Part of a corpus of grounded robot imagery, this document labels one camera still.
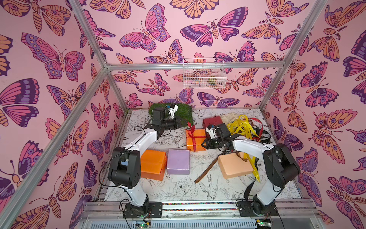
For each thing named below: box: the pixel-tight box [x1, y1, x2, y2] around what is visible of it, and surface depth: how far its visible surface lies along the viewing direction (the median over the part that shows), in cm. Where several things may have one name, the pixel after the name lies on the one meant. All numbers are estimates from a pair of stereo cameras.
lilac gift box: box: [166, 148, 191, 175], surface depth 86 cm
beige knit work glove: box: [221, 111, 240, 125], surface depth 116 cm
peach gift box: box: [217, 151, 255, 179], surface depth 86 cm
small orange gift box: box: [185, 128, 207, 152], surface depth 94 cm
